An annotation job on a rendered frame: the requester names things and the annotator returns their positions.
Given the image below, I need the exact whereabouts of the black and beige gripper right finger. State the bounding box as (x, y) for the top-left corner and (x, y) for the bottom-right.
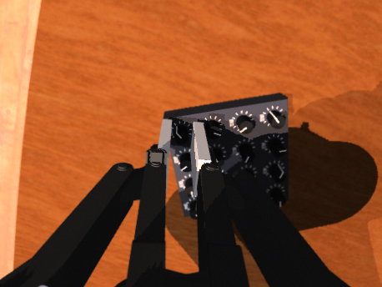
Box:
(190, 122), (350, 287)

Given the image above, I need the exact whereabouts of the grey knob box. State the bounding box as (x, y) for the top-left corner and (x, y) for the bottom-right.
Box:
(163, 93), (289, 219)

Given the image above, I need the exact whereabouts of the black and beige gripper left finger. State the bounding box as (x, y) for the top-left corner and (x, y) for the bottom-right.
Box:
(0, 119), (172, 287)

